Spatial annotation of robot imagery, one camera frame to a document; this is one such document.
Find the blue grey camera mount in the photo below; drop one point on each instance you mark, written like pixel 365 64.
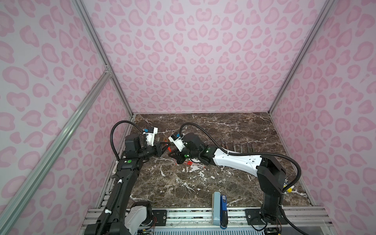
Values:
pixel 219 210

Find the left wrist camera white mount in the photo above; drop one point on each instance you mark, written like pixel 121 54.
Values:
pixel 150 134

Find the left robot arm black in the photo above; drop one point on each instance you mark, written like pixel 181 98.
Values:
pixel 116 218

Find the aluminium frame corner post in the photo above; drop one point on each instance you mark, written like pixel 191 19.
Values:
pixel 315 29
pixel 88 24

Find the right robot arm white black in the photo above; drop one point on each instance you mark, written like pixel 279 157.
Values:
pixel 263 165

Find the aluminium frame corner post right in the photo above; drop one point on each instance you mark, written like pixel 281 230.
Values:
pixel 315 29

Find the red gel pen pair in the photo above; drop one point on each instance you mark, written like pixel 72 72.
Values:
pixel 195 167
pixel 194 164

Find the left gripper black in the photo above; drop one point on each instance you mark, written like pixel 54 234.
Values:
pixel 158 149

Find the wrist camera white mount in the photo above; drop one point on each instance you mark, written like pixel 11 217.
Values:
pixel 150 134
pixel 177 141

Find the aluminium diagonal frame bar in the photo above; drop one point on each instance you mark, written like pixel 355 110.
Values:
pixel 27 190

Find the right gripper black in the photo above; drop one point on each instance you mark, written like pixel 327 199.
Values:
pixel 177 155

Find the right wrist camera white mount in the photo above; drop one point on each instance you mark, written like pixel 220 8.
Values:
pixel 177 141

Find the aluminium frame corner post left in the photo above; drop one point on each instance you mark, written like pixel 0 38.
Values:
pixel 88 24

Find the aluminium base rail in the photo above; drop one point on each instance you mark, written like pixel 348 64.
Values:
pixel 241 221

